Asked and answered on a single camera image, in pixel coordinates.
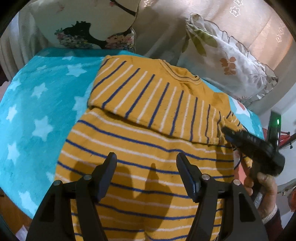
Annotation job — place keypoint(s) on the dark red sleeve white cuff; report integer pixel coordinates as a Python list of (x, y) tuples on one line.
[(272, 224)]

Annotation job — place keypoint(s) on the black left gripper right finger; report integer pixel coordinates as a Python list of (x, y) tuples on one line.
[(240, 219)]

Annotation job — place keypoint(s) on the black camera box green light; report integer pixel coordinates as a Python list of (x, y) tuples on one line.
[(274, 129)]

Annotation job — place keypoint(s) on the white cushion black figure print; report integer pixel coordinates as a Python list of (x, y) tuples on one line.
[(87, 24)]

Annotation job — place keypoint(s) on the white leaf print pillow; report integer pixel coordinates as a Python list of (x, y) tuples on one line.
[(224, 62)]

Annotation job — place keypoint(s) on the yellow striped sweater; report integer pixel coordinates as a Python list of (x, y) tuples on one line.
[(146, 112)]

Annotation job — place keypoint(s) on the person's right hand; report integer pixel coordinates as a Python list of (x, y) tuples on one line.
[(267, 208)]

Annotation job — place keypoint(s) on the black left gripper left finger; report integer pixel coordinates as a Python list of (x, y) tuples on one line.
[(53, 219)]

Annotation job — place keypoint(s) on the red object at right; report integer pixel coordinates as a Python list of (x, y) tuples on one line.
[(284, 138)]

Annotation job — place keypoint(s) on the blue cartoon star blanket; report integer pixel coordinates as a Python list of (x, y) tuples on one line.
[(45, 100)]

